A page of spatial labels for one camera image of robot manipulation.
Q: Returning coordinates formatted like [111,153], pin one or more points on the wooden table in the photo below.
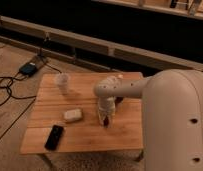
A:
[86,134]

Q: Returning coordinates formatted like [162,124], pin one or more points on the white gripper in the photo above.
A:
[106,107]

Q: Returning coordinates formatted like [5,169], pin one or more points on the white sponge block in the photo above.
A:
[73,115]

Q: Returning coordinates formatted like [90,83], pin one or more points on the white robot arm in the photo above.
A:
[172,116]

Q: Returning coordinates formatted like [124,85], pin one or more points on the black power adapter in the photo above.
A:
[28,69]

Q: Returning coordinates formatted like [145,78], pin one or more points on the black remote control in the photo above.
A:
[54,137]

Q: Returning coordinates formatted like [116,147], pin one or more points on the dark round bowl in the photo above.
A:
[118,100]

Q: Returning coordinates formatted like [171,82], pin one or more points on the clear plastic cup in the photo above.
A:
[62,82]

